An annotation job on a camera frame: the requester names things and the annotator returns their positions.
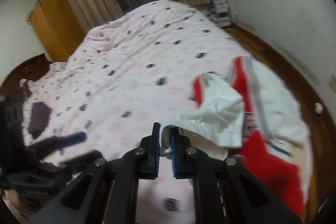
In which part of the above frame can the pink cat print duvet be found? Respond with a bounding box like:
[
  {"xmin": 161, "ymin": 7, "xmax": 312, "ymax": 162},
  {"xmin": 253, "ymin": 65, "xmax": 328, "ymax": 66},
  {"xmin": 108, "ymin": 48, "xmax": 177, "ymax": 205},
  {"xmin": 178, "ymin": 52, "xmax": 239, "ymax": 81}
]
[{"xmin": 19, "ymin": 0, "xmax": 313, "ymax": 224}]

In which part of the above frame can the dark wooden headboard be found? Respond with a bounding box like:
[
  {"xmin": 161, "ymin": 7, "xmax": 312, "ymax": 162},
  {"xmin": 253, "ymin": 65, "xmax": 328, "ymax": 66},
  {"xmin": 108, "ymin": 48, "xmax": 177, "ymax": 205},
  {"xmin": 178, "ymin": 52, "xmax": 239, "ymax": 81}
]
[{"xmin": 1, "ymin": 54, "xmax": 52, "ymax": 94}]

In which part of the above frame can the red white jersey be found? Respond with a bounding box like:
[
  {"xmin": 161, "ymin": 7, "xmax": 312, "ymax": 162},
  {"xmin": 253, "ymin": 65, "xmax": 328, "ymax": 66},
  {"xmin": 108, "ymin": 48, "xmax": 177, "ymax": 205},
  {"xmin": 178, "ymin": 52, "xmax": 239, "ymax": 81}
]
[{"xmin": 159, "ymin": 56, "xmax": 313, "ymax": 215}]

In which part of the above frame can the wooden wardrobe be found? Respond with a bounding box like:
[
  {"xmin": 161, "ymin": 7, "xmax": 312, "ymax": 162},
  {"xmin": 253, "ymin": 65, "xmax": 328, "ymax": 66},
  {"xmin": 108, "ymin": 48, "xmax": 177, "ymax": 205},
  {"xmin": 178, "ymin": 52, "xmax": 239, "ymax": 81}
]
[{"xmin": 28, "ymin": 0, "xmax": 85, "ymax": 62}]

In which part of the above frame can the dark folded garment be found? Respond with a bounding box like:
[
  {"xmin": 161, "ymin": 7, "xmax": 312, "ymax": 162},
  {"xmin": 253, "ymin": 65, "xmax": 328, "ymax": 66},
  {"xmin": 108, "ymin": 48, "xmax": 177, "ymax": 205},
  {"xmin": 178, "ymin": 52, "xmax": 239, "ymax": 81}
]
[{"xmin": 27, "ymin": 102, "xmax": 52, "ymax": 140}]

